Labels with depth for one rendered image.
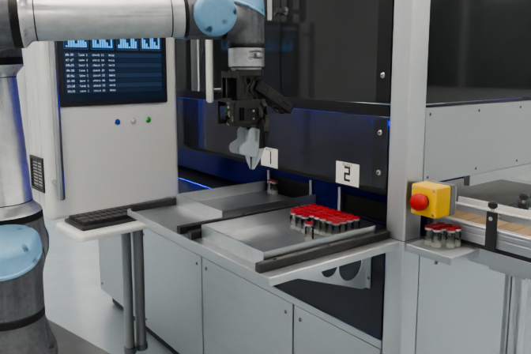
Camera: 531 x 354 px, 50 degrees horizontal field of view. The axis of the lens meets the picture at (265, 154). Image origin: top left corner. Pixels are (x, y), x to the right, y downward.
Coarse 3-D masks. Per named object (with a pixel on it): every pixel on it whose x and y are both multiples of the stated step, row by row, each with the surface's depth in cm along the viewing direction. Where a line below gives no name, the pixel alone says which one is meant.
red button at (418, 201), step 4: (412, 196) 129; (416, 196) 128; (420, 196) 128; (424, 196) 128; (412, 200) 129; (416, 200) 128; (420, 200) 128; (424, 200) 128; (412, 204) 129; (416, 204) 128; (420, 204) 128; (424, 204) 128; (412, 208) 130; (416, 208) 128; (420, 208) 128; (424, 208) 128
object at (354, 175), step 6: (336, 162) 153; (342, 162) 151; (336, 168) 153; (342, 168) 151; (354, 168) 148; (336, 174) 153; (342, 174) 151; (354, 174) 148; (336, 180) 154; (342, 180) 152; (354, 180) 148
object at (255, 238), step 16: (288, 208) 156; (208, 224) 141; (224, 224) 144; (240, 224) 147; (256, 224) 150; (272, 224) 152; (288, 224) 152; (208, 240) 138; (224, 240) 132; (240, 240) 138; (256, 240) 138; (272, 240) 138; (288, 240) 138; (304, 240) 138; (320, 240) 129; (336, 240) 132; (240, 256) 127; (256, 256) 122; (272, 256) 121
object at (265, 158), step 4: (268, 148) 177; (264, 152) 179; (268, 152) 177; (272, 152) 175; (276, 152) 174; (264, 156) 179; (268, 156) 177; (272, 156) 176; (276, 156) 174; (264, 160) 179; (268, 160) 177; (272, 160) 176; (276, 160) 174; (264, 164) 179; (268, 164) 178; (272, 164) 176; (276, 164) 174
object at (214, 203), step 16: (192, 192) 176; (208, 192) 180; (224, 192) 184; (240, 192) 188; (256, 192) 190; (192, 208) 166; (208, 208) 159; (224, 208) 169; (240, 208) 156; (256, 208) 160
